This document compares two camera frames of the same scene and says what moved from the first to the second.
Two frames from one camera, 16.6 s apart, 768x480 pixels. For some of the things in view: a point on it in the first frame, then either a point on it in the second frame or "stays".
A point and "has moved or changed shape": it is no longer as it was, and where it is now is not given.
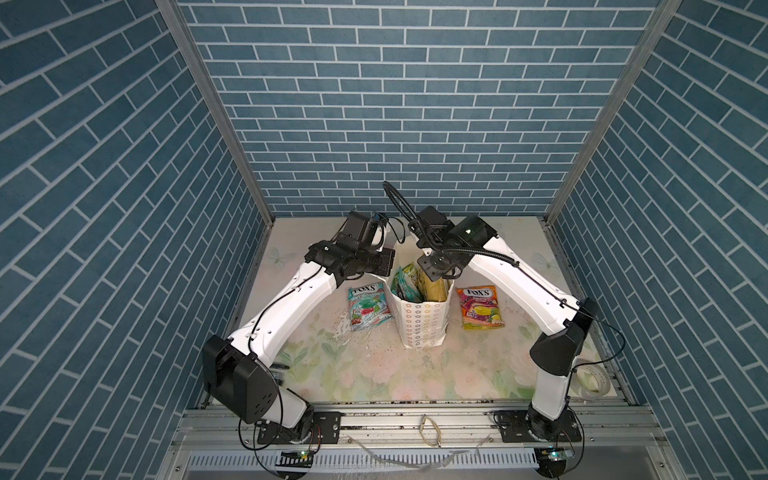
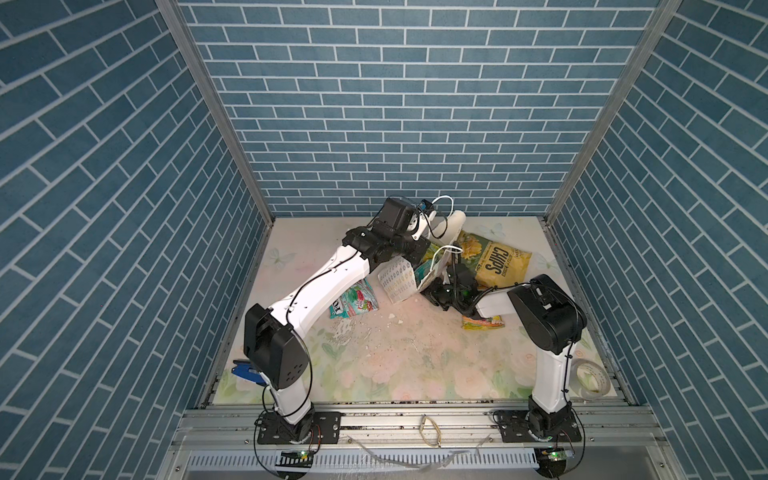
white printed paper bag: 423,324 has moved or changed shape
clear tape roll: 590,381 stays
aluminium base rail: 427,430 stays
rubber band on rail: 422,422 stays
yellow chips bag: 437,290 has moved or changed shape
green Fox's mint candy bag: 368,306 has moved or changed shape
